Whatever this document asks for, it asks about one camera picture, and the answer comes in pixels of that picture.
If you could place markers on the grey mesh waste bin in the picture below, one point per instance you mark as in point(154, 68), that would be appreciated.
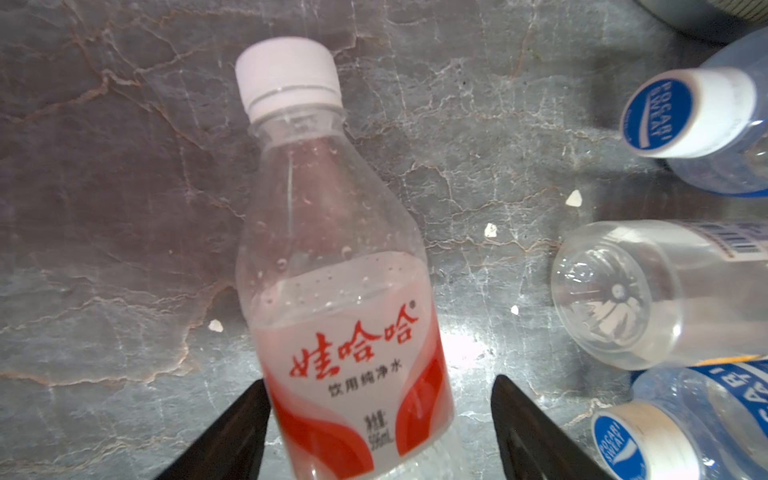
point(719, 21)

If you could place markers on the white yellow label bottle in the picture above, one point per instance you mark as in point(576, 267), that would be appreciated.
point(660, 293)

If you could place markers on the blue label bottle near bin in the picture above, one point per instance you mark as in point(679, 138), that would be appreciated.
point(709, 123)

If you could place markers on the red white label water bottle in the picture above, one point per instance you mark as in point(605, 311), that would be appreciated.
point(334, 284)

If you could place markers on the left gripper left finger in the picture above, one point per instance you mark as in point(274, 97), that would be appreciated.
point(232, 447)

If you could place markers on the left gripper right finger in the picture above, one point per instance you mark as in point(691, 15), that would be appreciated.
point(531, 446)

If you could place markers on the blue label Pocari bottle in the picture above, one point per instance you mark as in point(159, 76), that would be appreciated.
point(707, 422)

